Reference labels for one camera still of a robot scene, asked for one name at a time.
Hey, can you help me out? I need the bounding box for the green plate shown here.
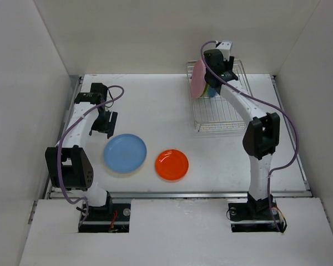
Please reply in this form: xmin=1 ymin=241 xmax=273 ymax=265
xmin=201 ymin=84 xmax=209 ymax=98

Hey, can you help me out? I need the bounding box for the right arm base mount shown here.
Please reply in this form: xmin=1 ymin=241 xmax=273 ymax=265
xmin=226 ymin=201 xmax=287 ymax=233

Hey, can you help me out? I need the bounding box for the orange plate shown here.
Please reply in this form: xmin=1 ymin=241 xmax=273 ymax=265
xmin=155 ymin=149 xmax=189 ymax=182

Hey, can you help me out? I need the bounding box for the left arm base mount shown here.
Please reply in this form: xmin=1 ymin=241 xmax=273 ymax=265
xmin=76 ymin=194 xmax=131 ymax=233

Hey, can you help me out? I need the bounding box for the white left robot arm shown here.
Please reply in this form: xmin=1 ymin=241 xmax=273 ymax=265
xmin=45 ymin=83 xmax=124 ymax=220

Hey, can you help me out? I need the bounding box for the light blue plate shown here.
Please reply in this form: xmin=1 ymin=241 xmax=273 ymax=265
xmin=103 ymin=134 xmax=147 ymax=173

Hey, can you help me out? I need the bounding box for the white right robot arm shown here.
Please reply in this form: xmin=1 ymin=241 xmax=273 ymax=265
xmin=201 ymin=40 xmax=280 ymax=220

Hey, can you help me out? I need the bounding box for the pink plate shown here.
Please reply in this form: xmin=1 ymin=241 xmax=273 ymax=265
xmin=190 ymin=59 xmax=206 ymax=99

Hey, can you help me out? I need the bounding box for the dark blue plate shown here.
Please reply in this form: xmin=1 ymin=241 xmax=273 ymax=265
xmin=207 ymin=87 xmax=217 ymax=98

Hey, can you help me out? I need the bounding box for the wire dish rack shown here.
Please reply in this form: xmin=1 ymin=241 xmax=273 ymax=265
xmin=186 ymin=59 xmax=253 ymax=133

